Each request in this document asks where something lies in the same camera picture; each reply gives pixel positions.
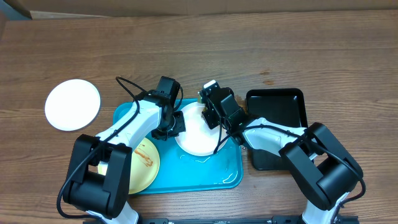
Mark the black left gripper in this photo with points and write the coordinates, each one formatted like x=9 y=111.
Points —
x=180 y=127

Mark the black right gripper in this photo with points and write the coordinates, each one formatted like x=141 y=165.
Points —
x=212 y=117

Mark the white plate with sauce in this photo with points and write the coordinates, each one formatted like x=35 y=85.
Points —
x=72 y=105

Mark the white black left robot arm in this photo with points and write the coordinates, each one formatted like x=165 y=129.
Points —
x=98 y=177

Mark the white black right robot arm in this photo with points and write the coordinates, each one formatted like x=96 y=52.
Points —
x=325 y=172

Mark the teal plastic tray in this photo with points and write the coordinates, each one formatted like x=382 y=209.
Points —
x=174 y=170

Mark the black water tray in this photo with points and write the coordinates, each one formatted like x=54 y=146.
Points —
x=284 y=106

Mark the yellow green plate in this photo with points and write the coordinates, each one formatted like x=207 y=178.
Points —
x=145 y=164

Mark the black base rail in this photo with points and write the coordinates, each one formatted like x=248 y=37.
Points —
x=290 y=219

